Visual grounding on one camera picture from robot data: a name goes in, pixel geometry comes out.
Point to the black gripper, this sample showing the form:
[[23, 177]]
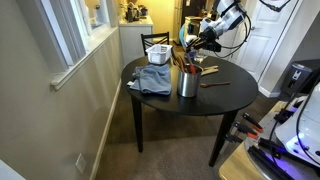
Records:
[[210, 40]]

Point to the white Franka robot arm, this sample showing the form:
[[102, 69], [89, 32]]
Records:
[[230, 15]]

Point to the silver metal tin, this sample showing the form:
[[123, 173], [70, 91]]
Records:
[[188, 85]]

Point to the clear glass cup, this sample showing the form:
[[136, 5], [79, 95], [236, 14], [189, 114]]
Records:
[[200, 57]]

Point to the brown wooden spoon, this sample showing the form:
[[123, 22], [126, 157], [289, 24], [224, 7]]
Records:
[[182, 63], [175, 58]]

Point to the red spatula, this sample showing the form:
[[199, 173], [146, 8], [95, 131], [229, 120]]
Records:
[[192, 68]]

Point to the light wooden spork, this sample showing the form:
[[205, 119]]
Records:
[[212, 67]]

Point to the light wooden flat spatula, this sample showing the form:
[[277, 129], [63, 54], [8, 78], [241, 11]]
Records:
[[210, 71]]

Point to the black refrigerator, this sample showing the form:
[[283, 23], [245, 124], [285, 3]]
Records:
[[191, 10]]

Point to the white plastic basket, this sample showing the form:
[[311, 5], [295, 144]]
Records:
[[158, 53]]

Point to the black wooden chair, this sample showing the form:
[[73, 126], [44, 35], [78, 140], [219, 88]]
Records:
[[155, 36]]

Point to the dark wooden spoon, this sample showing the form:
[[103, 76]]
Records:
[[215, 84]]

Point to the blue cloth towel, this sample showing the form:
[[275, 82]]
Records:
[[153, 79]]

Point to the black round dining table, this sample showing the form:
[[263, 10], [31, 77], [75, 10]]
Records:
[[220, 96]]

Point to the white counter cabinet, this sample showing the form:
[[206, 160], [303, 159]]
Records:
[[133, 40]]

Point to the white panel door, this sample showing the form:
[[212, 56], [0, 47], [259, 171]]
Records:
[[266, 50]]

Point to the dark coffee maker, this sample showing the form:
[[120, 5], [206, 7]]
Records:
[[130, 14]]

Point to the black orange bar clamp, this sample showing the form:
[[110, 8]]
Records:
[[245, 130], [253, 122]]

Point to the black box device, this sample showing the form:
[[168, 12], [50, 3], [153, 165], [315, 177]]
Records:
[[296, 78]]

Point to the light wooden workbench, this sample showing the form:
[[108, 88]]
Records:
[[236, 166]]

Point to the metal robot mounting plate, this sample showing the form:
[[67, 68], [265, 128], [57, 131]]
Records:
[[266, 160]]

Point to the white window frame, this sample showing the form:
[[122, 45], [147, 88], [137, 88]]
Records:
[[66, 40]]

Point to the white wall outlet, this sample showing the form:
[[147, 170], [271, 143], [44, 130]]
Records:
[[80, 163]]

